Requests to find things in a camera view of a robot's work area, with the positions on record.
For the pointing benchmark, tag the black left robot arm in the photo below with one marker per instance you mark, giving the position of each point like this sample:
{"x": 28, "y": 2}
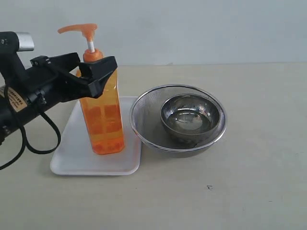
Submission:
{"x": 11, "y": 121}

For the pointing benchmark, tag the orange pump soap bottle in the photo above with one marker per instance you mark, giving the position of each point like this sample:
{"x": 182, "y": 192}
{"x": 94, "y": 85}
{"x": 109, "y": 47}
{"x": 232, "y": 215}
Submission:
{"x": 102, "y": 115}

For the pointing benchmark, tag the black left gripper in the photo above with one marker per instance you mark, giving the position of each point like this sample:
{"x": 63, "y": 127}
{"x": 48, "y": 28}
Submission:
{"x": 46, "y": 72}

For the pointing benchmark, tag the small stainless steel bowl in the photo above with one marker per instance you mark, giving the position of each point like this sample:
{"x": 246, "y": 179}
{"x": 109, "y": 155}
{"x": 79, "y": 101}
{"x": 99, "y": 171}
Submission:
{"x": 190, "y": 117}

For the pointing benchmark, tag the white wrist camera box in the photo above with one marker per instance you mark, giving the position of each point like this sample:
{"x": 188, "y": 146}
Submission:
{"x": 25, "y": 42}

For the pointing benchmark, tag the steel mesh strainer basket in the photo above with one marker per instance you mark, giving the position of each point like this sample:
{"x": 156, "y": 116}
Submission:
{"x": 146, "y": 122}

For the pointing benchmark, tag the white rectangular tray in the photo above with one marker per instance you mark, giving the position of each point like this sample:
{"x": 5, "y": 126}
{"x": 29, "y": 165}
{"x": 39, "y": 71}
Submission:
{"x": 75, "y": 156}

